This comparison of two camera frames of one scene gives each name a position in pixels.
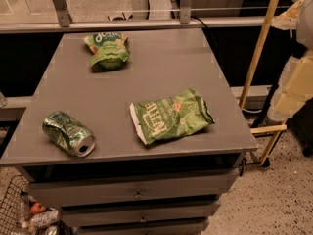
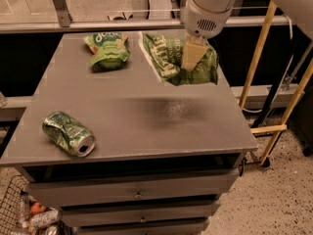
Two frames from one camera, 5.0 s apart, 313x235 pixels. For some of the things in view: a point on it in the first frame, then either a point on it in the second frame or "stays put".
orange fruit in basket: (37, 208) stays put
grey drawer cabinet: (132, 132) stays put
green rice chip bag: (111, 50) stays put
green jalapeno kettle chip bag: (179, 115) to (166, 52)
